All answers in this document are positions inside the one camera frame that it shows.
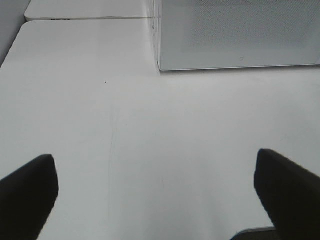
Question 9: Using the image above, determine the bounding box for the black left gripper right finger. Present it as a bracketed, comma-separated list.
[254, 149, 320, 240]

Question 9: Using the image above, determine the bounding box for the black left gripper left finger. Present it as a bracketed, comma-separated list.
[0, 154, 59, 240]

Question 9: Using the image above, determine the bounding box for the white microwave door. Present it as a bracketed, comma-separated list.
[154, 0, 320, 71]

